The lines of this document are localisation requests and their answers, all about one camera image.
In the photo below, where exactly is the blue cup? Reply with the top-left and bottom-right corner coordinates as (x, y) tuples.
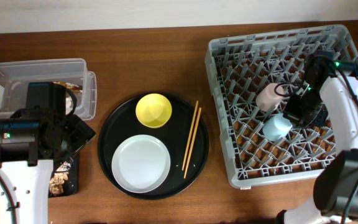
(262, 113), (292, 141)

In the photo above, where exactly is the pink cup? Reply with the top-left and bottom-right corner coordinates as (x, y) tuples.
(255, 83), (285, 112)

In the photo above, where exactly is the gold snack wrapper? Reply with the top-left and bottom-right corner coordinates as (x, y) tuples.
(53, 82), (83, 93)

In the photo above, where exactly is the food scraps and rice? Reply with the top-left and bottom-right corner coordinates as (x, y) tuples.
(49, 162), (71, 197)

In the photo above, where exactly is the grey plate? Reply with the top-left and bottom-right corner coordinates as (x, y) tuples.
(111, 134), (171, 194)

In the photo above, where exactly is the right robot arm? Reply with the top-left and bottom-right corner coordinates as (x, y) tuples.
(275, 50), (358, 223)

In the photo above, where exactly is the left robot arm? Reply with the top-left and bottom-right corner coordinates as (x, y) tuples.
(0, 82), (96, 223)

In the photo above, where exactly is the grey dishwasher rack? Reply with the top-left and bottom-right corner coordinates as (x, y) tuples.
(205, 24), (358, 190)

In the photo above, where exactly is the yellow bowl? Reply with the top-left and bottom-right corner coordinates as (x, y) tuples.
(135, 93), (172, 128)

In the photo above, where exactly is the clear plastic bin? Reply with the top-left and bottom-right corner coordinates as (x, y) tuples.
(0, 58), (97, 121)

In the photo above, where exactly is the round black serving tray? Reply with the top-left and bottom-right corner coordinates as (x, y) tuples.
(98, 93), (209, 200)

